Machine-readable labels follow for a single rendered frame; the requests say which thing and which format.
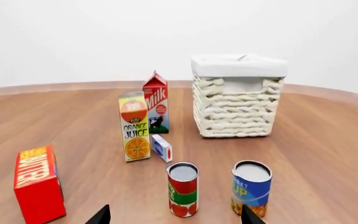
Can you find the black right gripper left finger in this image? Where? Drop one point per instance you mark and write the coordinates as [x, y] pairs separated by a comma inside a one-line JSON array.
[[102, 216]]

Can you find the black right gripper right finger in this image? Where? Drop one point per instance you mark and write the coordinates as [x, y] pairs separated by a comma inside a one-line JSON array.
[[250, 217]]

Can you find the orange juice carton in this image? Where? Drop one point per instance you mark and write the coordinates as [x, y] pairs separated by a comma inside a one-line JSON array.
[[135, 130]]

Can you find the white woven basket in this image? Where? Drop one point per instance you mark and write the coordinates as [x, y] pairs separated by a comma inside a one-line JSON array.
[[236, 105]]

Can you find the blue soup can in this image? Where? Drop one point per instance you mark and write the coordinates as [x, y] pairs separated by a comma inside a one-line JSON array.
[[251, 186]]

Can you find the red butter box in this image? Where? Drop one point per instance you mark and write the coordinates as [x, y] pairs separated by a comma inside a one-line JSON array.
[[37, 184]]

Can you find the red green tomato can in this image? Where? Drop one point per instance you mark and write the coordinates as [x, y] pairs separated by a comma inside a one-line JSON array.
[[182, 189]]

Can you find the small white blue box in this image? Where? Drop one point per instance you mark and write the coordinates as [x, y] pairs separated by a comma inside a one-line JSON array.
[[162, 147]]

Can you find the red milk carton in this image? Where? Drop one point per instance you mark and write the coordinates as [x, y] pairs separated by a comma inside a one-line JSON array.
[[157, 102]]

